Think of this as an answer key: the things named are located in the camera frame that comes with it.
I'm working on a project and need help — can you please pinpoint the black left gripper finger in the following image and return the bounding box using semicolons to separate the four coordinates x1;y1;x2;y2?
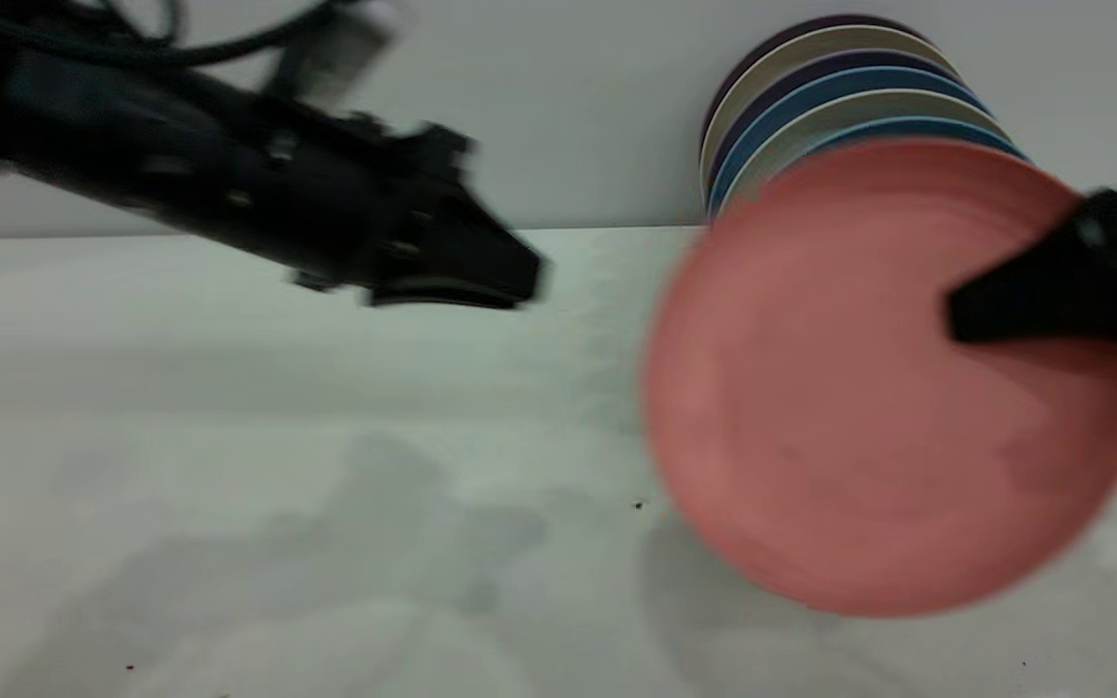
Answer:
389;189;547;303
363;283;526;311

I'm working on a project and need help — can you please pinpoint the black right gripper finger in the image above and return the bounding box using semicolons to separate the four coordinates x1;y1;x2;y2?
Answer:
944;192;1117;346

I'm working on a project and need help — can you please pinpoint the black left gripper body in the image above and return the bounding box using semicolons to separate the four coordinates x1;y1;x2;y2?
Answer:
253;111;482;294

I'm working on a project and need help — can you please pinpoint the pink plate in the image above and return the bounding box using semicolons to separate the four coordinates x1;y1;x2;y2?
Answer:
643;139;1117;619

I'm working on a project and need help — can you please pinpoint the blue plate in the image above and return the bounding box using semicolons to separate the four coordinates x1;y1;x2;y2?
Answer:
806;116;1027;161
706;67;992;222

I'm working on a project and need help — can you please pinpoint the beige plate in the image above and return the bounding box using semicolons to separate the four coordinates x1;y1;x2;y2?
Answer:
717;90;1011;212
699;26;957;185

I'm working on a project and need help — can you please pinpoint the dark purple plate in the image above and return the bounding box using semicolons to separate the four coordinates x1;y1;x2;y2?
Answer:
699;15;930;146
702;50;963;200

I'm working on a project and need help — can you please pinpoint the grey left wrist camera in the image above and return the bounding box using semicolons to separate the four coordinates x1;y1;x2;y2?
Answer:
268;0;416;110

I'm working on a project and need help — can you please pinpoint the black cable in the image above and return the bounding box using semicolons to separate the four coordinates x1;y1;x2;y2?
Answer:
0;0;341;71

